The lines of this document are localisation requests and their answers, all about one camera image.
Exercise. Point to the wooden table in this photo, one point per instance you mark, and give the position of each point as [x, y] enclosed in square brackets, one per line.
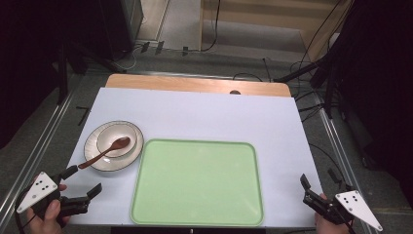
[181, 84]

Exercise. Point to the white dark-rimmed plate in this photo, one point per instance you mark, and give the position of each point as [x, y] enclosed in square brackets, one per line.
[97, 161]

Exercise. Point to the white table cover board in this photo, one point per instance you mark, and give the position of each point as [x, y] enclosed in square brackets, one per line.
[201, 113]

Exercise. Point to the aluminium floor rail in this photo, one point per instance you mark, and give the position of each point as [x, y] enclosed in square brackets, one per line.
[341, 156]
[35, 152]

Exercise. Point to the black stand legs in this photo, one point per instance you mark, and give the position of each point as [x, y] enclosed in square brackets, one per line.
[311, 70]

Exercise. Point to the brown wooden spoon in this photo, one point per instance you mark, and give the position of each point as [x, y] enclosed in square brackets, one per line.
[120, 143]

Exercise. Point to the white ceramic bowl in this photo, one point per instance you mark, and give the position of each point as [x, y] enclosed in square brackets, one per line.
[112, 134]

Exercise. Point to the dark cabinet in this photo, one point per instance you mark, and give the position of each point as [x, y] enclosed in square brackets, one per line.
[121, 26]

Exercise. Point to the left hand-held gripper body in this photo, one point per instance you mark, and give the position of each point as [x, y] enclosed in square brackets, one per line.
[38, 189]

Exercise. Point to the light green tray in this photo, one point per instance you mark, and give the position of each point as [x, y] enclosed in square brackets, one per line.
[198, 182]

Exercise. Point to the person's right hand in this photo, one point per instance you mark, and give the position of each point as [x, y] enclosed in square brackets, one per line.
[328, 226]

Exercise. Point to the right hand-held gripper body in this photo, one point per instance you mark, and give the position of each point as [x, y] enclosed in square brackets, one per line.
[350, 203]

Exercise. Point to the person's left hand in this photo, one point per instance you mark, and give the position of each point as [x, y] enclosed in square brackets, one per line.
[52, 211]

